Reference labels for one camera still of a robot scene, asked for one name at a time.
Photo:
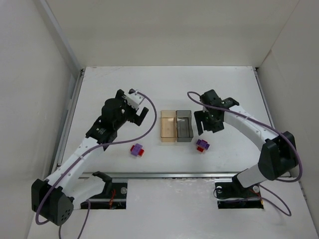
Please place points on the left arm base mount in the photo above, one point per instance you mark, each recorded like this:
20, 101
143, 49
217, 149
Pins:
113, 196

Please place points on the grey transparent container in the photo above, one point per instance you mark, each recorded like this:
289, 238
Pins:
184, 126

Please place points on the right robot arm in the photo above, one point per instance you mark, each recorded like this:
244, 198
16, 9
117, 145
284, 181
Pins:
278, 153

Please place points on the purple lego stack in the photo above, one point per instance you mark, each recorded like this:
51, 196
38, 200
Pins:
136, 149
203, 144

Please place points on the amber transparent container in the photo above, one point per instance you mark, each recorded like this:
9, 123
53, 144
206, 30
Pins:
168, 132

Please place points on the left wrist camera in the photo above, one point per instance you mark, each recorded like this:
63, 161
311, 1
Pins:
134, 99

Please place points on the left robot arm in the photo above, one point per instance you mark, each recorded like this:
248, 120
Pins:
58, 195

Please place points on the aluminium front rail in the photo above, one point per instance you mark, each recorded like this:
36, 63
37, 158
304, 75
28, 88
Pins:
163, 175

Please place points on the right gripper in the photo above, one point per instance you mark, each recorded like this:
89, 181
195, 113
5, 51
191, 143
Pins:
209, 119

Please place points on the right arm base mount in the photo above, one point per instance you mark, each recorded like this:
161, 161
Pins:
231, 196

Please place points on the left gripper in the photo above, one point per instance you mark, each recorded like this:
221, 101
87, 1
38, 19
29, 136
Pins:
133, 114

